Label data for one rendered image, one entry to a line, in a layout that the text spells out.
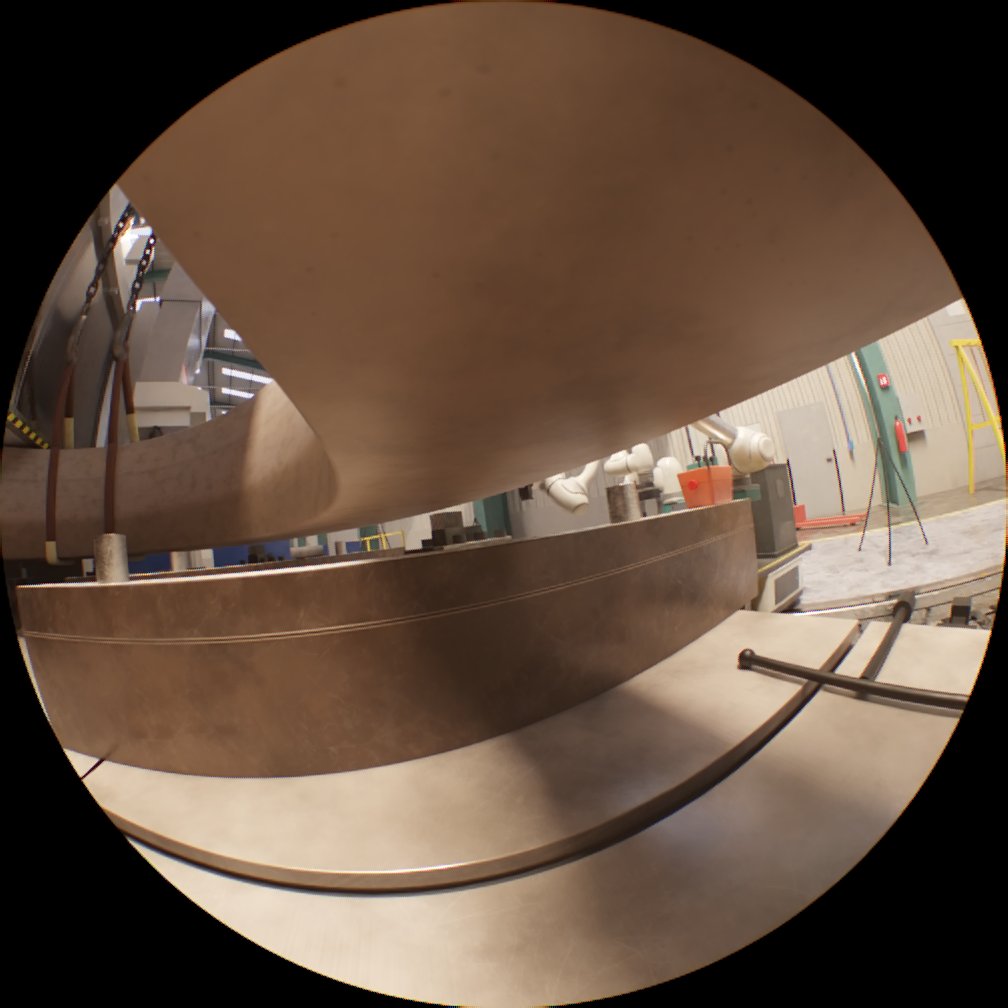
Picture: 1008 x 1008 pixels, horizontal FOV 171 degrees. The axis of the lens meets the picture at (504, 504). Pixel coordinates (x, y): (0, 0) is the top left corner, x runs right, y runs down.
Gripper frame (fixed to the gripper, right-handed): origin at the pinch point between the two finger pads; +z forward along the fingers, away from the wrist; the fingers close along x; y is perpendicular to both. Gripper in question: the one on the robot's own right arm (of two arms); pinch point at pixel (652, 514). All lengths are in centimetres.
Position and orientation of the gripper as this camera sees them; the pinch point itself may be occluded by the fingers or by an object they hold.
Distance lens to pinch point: 184.1
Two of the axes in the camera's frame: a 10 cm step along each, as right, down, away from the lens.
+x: -2.8, 1.2, 9.5
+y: 9.5, -1.1, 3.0
